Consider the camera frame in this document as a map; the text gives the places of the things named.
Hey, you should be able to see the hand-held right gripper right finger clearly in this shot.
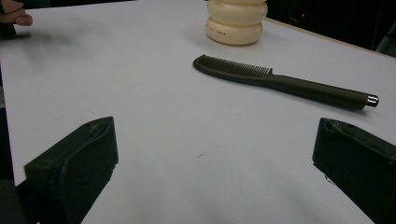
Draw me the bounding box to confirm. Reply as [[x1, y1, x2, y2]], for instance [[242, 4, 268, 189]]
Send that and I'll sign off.
[[312, 117, 396, 224]]

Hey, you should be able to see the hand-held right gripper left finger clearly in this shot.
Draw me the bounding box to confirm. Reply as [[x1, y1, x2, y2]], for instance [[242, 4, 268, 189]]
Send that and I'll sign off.
[[23, 116, 120, 224]]

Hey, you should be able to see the dark olive comb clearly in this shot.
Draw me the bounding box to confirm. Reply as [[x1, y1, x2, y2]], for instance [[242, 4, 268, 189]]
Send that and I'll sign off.
[[191, 53, 380, 111]]

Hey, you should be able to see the cream ribbed cup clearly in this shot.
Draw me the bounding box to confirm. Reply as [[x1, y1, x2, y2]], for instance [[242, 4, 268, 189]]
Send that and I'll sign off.
[[205, 0, 269, 47]]

